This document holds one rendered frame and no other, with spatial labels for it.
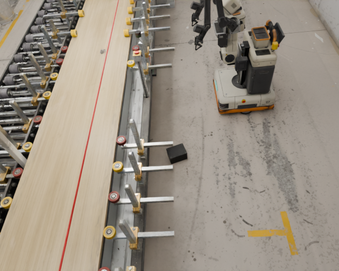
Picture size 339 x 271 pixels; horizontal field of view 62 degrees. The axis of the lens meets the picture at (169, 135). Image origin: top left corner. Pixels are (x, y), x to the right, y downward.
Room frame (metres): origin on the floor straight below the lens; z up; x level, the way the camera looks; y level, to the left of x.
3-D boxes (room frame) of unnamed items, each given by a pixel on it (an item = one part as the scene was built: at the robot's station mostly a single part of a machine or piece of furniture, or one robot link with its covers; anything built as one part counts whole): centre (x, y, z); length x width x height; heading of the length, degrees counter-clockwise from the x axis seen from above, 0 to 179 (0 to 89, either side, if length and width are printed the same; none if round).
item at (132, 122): (1.39, 0.25, 0.93); 0.04 x 0.04 x 0.48; 83
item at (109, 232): (0.70, 0.49, 0.85); 0.08 x 0.08 x 0.11
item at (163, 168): (1.17, 0.23, 0.83); 0.43 x 0.03 x 0.04; 83
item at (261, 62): (2.54, -1.10, 0.59); 0.55 x 0.34 x 0.83; 174
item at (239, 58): (2.50, -0.84, 0.68); 0.28 x 0.27 x 0.25; 174
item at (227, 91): (2.55, -1.01, 0.16); 0.67 x 0.64 x 0.25; 84
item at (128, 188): (0.89, 0.32, 0.88); 0.04 x 0.04 x 0.48; 83
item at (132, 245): (0.66, 0.35, 0.81); 0.14 x 0.06 x 0.05; 173
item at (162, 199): (0.92, 0.26, 0.81); 0.43 x 0.03 x 0.04; 83
